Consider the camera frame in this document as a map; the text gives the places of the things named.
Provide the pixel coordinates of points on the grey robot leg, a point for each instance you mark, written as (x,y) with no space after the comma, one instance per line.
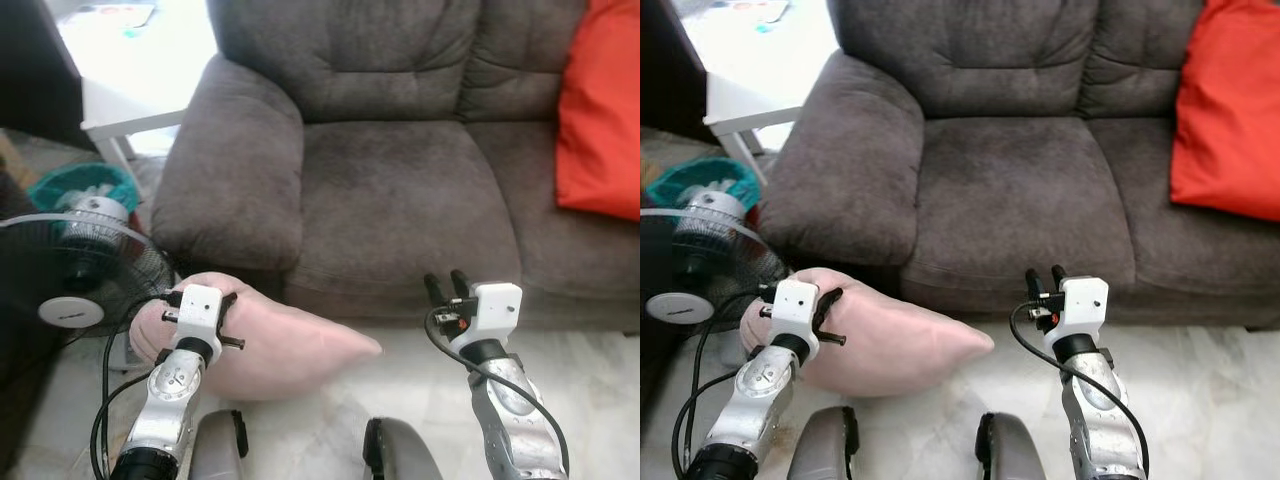
(1010,455)
(825,450)
(405,455)
(215,450)

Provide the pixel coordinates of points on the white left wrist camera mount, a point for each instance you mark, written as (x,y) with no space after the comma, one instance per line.
(797,305)
(198,312)

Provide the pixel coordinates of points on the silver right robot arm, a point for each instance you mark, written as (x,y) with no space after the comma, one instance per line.
(1095,420)
(510,420)

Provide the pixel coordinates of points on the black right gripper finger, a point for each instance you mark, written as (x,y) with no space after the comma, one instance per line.
(1033,283)
(1057,275)
(434,290)
(460,285)

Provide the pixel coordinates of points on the grey left robot leg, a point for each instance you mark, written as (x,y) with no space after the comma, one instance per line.
(825,450)
(215,450)

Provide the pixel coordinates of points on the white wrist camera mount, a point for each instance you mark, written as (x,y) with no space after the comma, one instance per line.
(1085,298)
(198,312)
(797,305)
(498,305)

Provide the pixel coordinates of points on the white table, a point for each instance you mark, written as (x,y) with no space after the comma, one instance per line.
(130,105)
(750,100)

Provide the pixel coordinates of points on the red pillow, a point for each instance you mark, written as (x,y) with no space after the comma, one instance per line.
(600,120)
(1230,110)

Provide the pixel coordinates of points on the papers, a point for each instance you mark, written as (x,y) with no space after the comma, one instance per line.
(130,15)
(760,10)

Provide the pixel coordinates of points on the teal plastic basket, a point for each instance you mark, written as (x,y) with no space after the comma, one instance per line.
(665,185)
(50,190)

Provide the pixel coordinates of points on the grey right robot leg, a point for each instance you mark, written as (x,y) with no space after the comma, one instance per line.
(1010,455)
(405,455)

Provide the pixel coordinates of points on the black and white floor fan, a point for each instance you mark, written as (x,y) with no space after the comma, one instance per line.
(700,270)
(60,270)

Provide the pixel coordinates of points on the dark brown fabric sofa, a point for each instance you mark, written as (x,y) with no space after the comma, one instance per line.
(1010,190)
(400,200)

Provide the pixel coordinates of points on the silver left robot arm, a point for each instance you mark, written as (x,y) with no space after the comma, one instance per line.
(165,400)
(760,395)

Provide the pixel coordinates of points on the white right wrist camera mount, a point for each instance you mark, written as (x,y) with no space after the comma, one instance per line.
(498,305)
(1085,298)

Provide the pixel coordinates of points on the dark wooden door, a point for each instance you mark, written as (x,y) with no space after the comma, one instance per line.
(665,60)
(35,70)

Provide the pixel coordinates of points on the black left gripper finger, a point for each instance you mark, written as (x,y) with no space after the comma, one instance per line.
(227,310)
(828,305)

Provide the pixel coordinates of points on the pink cat face pillow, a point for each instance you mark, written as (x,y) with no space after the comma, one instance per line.
(290,350)
(900,345)

